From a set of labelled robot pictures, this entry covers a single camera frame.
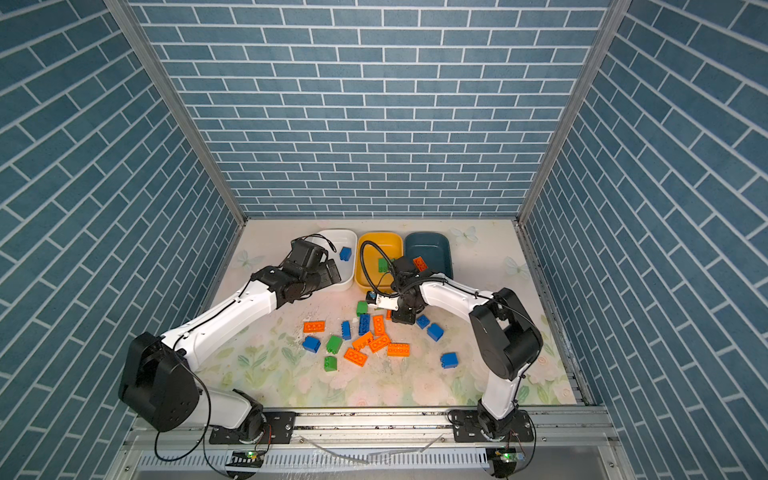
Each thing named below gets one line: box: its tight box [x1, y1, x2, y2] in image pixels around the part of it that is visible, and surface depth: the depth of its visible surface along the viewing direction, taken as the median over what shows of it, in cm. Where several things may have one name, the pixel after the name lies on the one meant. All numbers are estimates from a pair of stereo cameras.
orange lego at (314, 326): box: [303, 321, 326, 333], surface depth 93 cm
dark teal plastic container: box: [403, 232, 453, 280], surface depth 110 cm
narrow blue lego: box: [341, 320, 351, 340], surface depth 92 cm
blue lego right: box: [426, 323, 445, 342], surface depth 92 cm
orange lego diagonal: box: [352, 331, 373, 351], surface depth 89 cm
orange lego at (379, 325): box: [373, 315, 385, 336], surface depth 93 cm
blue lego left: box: [302, 336, 321, 353], surface depth 88 cm
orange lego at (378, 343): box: [368, 335, 391, 353], surface depth 89 cm
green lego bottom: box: [323, 355, 338, 372], surface depth 84 cm
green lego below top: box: [356, 300, 369, 317], surface depth 95 cm
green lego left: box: [326, 335, 343, 355], surface depth 90 cm
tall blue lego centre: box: [358, 313, 371, 336], surface depth 93 cm
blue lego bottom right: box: [440, 352, 459, 369], surface depth 87 cm
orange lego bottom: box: [343, 347, 368, 367], surface depth 87 cm
